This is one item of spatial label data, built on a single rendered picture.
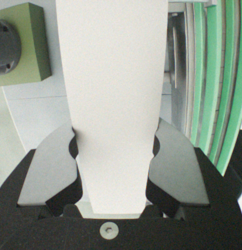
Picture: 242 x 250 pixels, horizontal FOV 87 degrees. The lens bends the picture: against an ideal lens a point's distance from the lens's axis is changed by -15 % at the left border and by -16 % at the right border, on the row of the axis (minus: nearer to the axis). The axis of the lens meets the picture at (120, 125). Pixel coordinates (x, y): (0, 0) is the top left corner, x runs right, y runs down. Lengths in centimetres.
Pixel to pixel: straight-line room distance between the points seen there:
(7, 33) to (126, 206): 42
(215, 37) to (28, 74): 43
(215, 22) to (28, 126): 64
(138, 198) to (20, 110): 54
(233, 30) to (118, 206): 37
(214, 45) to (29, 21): 40
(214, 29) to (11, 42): 42
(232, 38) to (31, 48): 46
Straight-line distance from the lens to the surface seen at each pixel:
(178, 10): 35
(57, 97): 53
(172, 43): 43
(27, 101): 59
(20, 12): 46
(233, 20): 38
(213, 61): 30
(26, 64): 46
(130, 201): 18
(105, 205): 18
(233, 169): 65
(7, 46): 42
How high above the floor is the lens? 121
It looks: 60 degrees down
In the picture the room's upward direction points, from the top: 179 degrees clockwise
